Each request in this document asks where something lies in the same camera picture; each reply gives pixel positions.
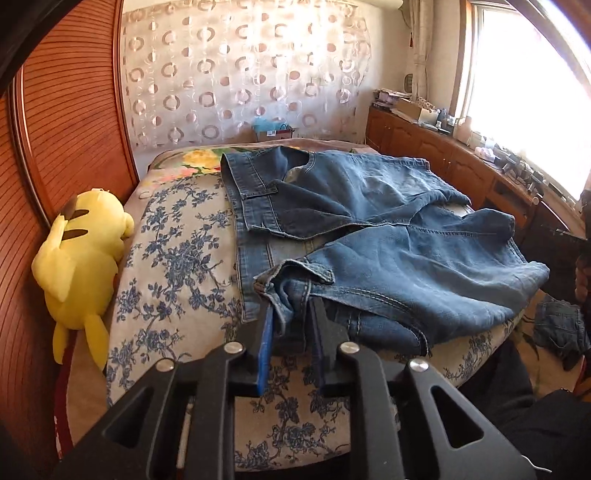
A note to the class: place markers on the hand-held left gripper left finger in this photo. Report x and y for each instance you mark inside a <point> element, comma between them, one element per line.
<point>265,350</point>

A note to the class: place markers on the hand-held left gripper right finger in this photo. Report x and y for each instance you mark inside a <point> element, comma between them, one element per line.
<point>318,350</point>

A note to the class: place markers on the blue denim pants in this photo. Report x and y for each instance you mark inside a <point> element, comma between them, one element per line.
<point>392,258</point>

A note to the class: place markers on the person's right hand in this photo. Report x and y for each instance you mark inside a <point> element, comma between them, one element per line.
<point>584,277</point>

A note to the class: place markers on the blue floral bed sheet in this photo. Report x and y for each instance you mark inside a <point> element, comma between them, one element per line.
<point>184,277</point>

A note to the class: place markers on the colourful floral blanket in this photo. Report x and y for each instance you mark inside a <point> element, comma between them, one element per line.
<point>203,159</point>

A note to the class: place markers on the yellow plush toy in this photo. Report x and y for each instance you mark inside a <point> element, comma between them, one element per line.
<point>78,267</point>

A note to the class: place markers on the cardboard box with blue cloth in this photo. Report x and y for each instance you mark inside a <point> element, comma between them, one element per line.
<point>272,129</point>

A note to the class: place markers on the person's black clothing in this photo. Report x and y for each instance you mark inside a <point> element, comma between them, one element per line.
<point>531,415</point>

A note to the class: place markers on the wooden cabinet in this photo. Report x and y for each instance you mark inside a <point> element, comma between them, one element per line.
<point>443,152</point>

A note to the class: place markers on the crumpled dark jeans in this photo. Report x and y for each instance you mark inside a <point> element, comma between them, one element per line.
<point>561,323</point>

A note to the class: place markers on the open cardboard box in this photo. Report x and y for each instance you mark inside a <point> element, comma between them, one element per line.
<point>415,110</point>

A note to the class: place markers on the stack of papers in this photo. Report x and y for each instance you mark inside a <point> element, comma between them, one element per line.
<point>390,98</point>

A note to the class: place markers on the circle-patterned sheer curtain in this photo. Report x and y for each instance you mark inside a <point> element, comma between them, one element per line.
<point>240,69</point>

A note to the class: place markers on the wooden headboard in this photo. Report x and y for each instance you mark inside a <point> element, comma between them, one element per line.
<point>69,115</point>

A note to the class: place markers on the beige window curtain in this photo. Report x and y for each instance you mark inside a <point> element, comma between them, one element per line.
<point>429,46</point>

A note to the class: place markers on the window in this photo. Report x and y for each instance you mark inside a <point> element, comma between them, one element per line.
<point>521,78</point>

